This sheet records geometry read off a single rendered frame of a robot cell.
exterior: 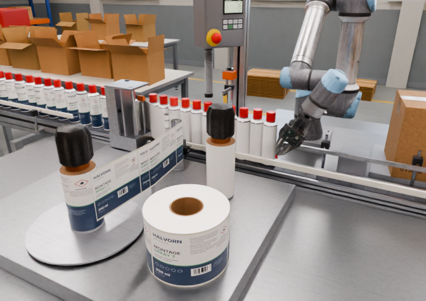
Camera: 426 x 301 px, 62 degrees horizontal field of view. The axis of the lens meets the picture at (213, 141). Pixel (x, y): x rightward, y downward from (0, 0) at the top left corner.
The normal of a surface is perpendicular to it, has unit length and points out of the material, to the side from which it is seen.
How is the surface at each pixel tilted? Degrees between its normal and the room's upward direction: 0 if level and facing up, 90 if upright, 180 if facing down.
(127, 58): 90
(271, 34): 90
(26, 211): 0
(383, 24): 90
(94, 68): 91
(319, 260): 0
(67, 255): 0
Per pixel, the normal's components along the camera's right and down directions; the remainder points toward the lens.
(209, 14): 0.47, 0.35
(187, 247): 0.11, 0.39
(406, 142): -0.32, 0.37
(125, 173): 0.84, 0.22
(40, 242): 0.00, -0.92
